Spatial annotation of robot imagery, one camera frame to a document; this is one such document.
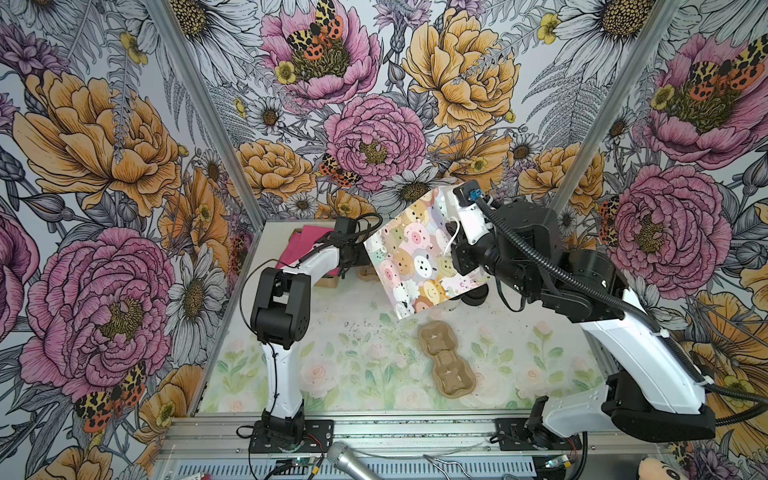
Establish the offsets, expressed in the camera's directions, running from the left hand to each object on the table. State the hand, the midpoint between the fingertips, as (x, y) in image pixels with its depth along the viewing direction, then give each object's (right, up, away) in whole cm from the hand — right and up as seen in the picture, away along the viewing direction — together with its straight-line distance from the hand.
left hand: (363, 263), depth 101 cm
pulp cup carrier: (+27, -30, -17) cm, 44 cm away
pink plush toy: (+67, -42, -36) cm, 87 cm away
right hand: (+21, +7, -44) cm, 49 cm away
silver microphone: (-1, -43, -33) cm, 54 cm away
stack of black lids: (+35, -10, -6) cm, 37 cm away
